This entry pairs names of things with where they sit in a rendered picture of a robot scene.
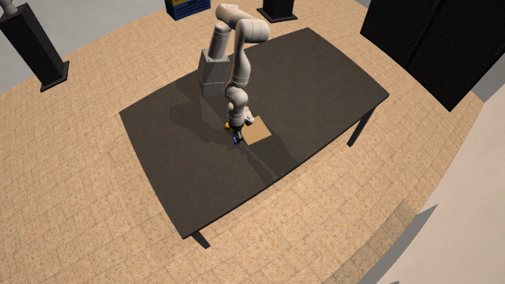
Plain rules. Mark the tan square mat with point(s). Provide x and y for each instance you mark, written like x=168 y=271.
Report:
x=255 y=132

